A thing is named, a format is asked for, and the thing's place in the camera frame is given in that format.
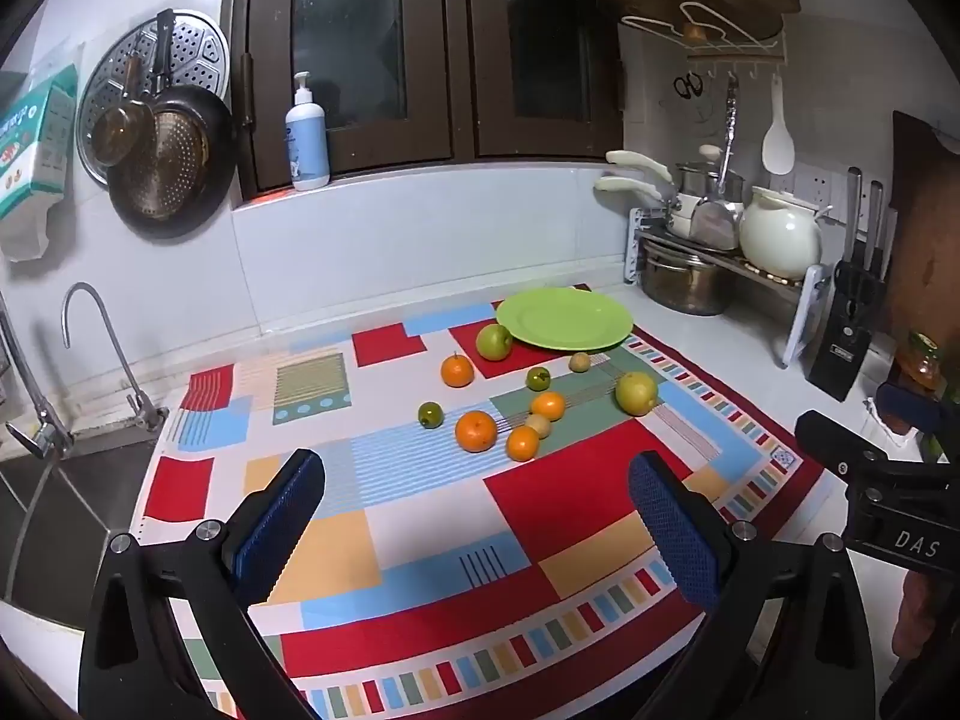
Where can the brown kiwi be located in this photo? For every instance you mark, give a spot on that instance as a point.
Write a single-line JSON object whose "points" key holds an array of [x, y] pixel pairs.
{"points": [[578, 362], [538, 425]]}

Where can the white pump soap bottle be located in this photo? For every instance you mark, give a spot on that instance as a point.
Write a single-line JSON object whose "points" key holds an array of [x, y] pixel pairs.
{"points": [[306, 142]]}

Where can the large steel pot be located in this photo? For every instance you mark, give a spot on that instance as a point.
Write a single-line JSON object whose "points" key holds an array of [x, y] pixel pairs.
{"points": [[682, 281]]}

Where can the black scissors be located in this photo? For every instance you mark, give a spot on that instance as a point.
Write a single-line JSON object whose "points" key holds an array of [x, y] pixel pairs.
{"points": [[688, 86]]}

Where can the white ceramic pot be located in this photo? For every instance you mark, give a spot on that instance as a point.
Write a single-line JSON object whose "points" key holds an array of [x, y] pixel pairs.
{"points": [[780, 236]]}

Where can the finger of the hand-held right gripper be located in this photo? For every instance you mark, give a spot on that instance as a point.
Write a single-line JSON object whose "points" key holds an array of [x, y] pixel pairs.
{"points": [[915, 409], [832, 441]]}

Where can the colourful patchwork mat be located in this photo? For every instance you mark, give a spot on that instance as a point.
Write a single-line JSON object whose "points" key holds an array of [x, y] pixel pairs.
{"points": [[420, 525]]}

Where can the dark frying pan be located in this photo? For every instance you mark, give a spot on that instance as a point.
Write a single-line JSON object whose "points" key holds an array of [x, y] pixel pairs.
{"points": [[176, 165]]}

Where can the round steel steamer plate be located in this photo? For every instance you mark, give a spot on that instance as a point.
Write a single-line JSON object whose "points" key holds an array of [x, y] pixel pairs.
{"points": [[191, 45]]}

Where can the teal and white box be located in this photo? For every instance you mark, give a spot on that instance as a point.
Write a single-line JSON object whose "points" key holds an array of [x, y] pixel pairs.
{"points": [[37, 142]]}

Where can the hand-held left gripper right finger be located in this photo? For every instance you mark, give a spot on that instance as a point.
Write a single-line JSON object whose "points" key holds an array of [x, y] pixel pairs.
{"points": [[675, 532]]}

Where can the steel ladle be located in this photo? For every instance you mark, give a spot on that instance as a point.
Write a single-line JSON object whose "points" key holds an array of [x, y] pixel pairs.
{"points": [[716, 221]]}

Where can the orange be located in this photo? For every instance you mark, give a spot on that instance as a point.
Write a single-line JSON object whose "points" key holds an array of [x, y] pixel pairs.
{"points": [[475, 430], [548, 406], [457, 370], [523, 443]]}

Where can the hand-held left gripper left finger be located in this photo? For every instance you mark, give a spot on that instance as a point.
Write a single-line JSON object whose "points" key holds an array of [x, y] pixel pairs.
{"points": [[281, 517]]}

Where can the wooden cutting board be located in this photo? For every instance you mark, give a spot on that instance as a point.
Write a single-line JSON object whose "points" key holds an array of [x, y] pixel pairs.
{"points": [[926, 240]]}

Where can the black knife block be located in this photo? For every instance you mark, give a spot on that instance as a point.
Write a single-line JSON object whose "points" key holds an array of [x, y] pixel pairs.
{"points": [[847, 322]]}

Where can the person's right hand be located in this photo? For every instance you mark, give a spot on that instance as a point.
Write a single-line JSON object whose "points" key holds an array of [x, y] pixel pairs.
{"points": [[913, 615]]}

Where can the green apple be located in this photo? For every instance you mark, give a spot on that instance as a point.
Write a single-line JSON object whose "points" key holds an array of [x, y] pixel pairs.
{"points": [[495, 341]]}

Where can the white wall power outlet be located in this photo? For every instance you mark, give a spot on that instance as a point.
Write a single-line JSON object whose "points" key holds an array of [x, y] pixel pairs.
{"points": [[814, 181]]}

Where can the small copper pan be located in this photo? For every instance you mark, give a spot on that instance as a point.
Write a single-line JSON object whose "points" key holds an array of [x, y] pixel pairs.
{"points": [[120, 131]]}

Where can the curved steel faucet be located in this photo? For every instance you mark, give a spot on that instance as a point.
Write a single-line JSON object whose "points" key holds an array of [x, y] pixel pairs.
{"points": [[127, 382]]}

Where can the steel pot with lid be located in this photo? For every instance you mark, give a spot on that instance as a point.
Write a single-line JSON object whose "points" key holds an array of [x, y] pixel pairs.
{"points": [[701, 176]]}

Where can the steel sink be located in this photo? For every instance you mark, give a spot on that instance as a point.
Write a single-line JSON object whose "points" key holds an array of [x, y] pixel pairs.
{"points": [[67, 510]]}

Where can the white plastic bag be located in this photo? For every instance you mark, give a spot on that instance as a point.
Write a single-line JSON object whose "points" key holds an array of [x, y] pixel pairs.
{"points": [[22, 236]]}

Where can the dark brown window frame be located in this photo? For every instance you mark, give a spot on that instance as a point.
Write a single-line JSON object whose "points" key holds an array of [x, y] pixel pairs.
{"points": [[465, 90]]}

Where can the white rice paddle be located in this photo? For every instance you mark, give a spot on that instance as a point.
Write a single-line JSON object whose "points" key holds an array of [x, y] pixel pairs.
{"points": [[778, 146]]}

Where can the white pot shelf rack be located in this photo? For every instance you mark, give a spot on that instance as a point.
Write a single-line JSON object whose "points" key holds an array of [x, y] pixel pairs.
{"points": [[799, 315]]}

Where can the green plate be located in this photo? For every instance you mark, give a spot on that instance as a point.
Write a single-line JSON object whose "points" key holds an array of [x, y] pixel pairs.
{"points": [[564, 319]]}

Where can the glass jar with lid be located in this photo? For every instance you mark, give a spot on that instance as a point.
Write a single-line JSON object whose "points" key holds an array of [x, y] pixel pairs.
{"points": [[921, 360]]}

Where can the steel mixer faucet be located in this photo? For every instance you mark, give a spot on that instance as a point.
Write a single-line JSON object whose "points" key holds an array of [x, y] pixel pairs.
{"points": [[34, 405]]}

